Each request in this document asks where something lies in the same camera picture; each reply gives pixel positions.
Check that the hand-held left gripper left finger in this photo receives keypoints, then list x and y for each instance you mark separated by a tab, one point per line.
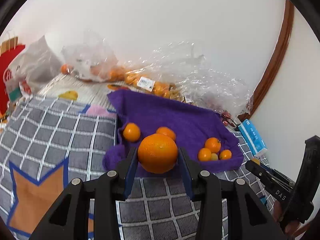
131	170

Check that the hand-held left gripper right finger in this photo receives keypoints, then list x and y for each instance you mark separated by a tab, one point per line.
186	175

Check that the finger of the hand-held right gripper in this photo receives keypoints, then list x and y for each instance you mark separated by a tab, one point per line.
282	180
260	172

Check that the small orange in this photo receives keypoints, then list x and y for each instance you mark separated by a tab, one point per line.
204	154
225	154

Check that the small yellow-green fruit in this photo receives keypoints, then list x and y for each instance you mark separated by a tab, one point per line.
214	157

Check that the oval orange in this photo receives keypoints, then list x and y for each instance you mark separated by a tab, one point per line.
131	132

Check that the orange with stem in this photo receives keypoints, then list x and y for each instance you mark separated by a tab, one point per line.
212	145

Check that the large round orange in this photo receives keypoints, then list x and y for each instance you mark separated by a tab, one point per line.
165	131

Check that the purple towel covered tray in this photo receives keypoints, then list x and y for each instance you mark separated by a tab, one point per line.
175	115

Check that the pack of red fruits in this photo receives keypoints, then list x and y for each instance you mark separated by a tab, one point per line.
226	116

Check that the bag of brown fruits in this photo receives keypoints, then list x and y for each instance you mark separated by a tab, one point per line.
182	96

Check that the person's right hand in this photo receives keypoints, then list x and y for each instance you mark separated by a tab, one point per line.
278	213

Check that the blue tissue pack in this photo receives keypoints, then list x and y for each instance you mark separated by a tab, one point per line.
252	137

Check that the black framed glasses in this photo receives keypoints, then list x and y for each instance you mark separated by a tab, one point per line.
233	123

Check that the grey checked blanket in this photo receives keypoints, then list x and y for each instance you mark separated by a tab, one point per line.
62	140

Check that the labelled bag of oranges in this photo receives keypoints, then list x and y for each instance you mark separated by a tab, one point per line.
147	83

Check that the striped printed bedsheet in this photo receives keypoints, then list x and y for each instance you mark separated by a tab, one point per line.
82	90

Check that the crumpled clear plastic wrap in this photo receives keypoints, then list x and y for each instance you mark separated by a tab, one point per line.
212	80

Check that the clear plastic bag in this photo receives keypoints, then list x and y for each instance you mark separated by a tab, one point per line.
92	55

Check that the grey plastic bag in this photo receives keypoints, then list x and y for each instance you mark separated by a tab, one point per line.
37	62

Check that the red paper bag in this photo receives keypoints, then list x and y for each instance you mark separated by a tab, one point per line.
5	70

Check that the brown wooden door frame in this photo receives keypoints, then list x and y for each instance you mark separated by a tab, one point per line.
277	60

